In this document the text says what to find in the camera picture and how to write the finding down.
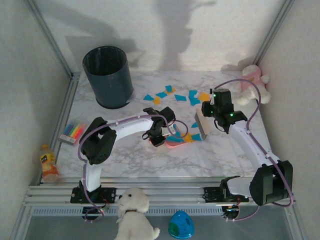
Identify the pink plastic dustpan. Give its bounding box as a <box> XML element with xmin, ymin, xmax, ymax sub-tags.
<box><xmin>163</xmin><ymin>136</ymin><xmax>191</xmax><ymax>150</ymax></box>

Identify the white hand brush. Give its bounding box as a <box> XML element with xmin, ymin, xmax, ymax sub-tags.
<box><xmin>194</xmin><ymin>111</ymin><xmax>210</xmax><ymax>141</ymax></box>

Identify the black arm base electronics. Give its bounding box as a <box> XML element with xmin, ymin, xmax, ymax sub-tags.
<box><xmin>81</xmin><ymin>204</ymin><xmax>111</xmax><ymax>223</ymax></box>
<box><xmin>221</xmin><ymin>204</ymin><xmax>241</xmax><ymax>223</ymax></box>

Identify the white plush bear pink shirt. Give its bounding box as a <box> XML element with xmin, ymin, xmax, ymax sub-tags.
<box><xmin>236</xmin><ymin>64</ymin><xmax>272</xmax><ymax>106</ymax></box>

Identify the dark round trash bin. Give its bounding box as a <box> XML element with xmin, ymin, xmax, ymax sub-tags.
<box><xmin>82</xmin><ymin>45</ymin><xmax>135</xmax><ymax>110</ymax></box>

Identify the colourful marker pack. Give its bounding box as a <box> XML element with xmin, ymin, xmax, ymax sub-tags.
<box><xmin>58</xmin><ymin>122</ymin><xmax>87</xmax><ymax>145</ymax></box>

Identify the grey vented metal strip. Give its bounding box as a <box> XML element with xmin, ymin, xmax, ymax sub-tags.
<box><xmin>31</xmin><ymin>208</ymin><xmax>224</xmax><ymax>217</ymax></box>

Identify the white plush dog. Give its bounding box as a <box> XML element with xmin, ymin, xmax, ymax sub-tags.
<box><xmin>114</xmin><ymin>187</ymin><xmax>161</xmax><ymax>240</ymax></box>

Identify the blue egg-shaped toy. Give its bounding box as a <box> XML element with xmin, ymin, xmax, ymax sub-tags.
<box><xmin>167</xmin><ymin>209</ymin><xmax>195</xmax><ymax>240</ymax></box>

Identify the orange juice bottle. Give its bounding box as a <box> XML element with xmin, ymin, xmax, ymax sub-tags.
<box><xmin>39</xmin><ymin>144</ymin><xmax>60</xmax><ymax>183</ymax></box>

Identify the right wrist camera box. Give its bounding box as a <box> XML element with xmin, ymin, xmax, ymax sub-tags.
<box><xmin>201</xmin><ymin>100</ymin><xmax>214</xmax><ymax>118</ymax></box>

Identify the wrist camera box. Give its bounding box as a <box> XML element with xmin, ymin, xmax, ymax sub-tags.
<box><xmin>149</xmin><ymin>135</ymin><xmax>166</xmax><ymax>148</ymax></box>
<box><xmin>201</xmin><ymin>100</ymin><xmax>214</xmax><ymax>118</ymax></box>

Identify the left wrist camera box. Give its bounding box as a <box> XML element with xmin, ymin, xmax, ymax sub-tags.
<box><xmin>149</xmin><ymin>135</ymin><xmax>166</xmax><ymax>148</ymax></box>

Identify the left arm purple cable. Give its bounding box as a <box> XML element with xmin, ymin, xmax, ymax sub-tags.
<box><xmin>77</xmin><ymin>113</ymin><xmax>189</xmax><ymax>223</ymax></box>

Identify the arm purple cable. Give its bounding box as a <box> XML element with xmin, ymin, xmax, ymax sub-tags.
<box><xmin>77</xmin><ymin>113</ymin><xmax>189</xmax><ymax>223</ymax></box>
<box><xmin>209</xmin><ymin>78</ymin><xmax>296</xmax><ymax>223</ymax></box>

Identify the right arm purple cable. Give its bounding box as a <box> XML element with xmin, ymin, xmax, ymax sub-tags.
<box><xmin>209</xmin><ymin>78</ymin><xmax>296</xmax><ymax>223</ymax></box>

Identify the aluminium frame rail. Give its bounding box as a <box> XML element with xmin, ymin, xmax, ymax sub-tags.
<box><xmin>22</xmin><ymin>184</ymin><xmax>297</xmax><ymax>208</ymax></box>

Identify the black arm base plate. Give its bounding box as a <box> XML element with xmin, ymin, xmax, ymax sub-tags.
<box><xmin>203</xmin><ymin>186</ymin><xmax>250</xmax><ymax>204</ymax></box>
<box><xmin>70</xmin><ymin>186</ymin><xmax>117</xmax><ymax>204</ymax></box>

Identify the aluminium frame post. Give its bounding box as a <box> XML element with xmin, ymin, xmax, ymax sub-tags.
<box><xmin>23</xmin><ymin>0</ymin><xmax>81</xmax><ymax>80</ymax></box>
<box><xmin>252</xmin><ymin>0</ymin><xmax>297</xmax><ymax>66</ymax></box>

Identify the aluminium side rail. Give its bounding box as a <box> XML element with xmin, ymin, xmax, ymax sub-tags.
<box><xmin>37</xmin><ymin>72</ymin><xmax>82</xmax><ymax>186</ymax></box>

